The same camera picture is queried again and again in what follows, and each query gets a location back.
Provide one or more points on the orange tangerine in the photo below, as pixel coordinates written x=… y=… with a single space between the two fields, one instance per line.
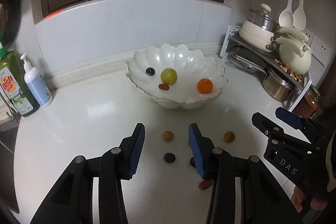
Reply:
x=204 y=85

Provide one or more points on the blueberry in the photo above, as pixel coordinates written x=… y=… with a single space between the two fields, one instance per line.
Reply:
x=169 y=157

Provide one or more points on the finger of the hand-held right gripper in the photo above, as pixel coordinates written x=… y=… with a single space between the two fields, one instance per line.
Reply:
x=288 y=117
x=262 y=123

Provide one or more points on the dark red jujube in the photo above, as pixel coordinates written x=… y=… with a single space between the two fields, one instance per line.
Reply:
x=205 y=185

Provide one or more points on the white scalloped bowl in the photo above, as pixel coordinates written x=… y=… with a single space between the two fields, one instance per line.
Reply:
x=183 y=61

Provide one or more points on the person's right hand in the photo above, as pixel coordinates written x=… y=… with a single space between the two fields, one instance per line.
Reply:
x=298 y=199

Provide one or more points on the white pump bottle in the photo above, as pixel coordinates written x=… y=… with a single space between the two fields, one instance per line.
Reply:
x=36 y=85

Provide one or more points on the white countertop shelf rack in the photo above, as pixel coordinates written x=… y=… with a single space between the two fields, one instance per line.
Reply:
x=227 y=40

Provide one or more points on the glass pan lid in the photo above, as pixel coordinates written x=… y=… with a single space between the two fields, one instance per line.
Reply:
x=248 y=57

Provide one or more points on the tall steel faucet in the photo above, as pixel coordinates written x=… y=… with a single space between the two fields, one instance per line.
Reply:
x=10 y=116

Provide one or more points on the red cherry tomato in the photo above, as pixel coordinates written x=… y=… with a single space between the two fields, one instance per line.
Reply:
x=163 y=86

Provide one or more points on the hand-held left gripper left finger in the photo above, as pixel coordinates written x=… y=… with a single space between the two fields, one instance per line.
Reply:
x=137 y=153

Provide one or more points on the green apple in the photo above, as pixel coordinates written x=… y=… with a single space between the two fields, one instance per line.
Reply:
x=168 y=76

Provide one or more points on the white rice spoon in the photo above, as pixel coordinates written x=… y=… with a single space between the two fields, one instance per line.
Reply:
x=285 y=18
x=299 y=18

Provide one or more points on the cream pot with glass lid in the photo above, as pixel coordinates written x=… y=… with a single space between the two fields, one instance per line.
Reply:
x=256 y=33

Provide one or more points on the glass jar of sauce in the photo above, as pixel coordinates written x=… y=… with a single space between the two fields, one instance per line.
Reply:
x=308 y=106

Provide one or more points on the green dish soap bottle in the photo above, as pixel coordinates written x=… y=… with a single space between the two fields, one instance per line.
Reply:
x=13 y=90

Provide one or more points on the stainless steel pot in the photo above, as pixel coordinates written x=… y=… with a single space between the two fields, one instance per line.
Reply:
x=277 y=85

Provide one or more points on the white wall socket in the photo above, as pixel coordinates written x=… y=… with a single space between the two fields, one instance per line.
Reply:
x=309 y=37
x=323 y=50

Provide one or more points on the brown longan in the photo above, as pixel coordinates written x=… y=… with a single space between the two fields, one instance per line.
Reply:
x=167 y=135
x=229 y=137

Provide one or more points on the steel sink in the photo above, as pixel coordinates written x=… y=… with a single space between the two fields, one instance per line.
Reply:
x=6 y=137

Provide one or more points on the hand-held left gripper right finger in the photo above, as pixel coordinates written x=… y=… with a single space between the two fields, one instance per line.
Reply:
x=196 y=153

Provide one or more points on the wooden bead trivet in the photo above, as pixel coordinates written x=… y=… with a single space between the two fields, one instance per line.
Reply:
x=290 y=71

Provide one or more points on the person's right forearm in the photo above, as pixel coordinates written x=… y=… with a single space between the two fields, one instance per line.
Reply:
x=331 y=161

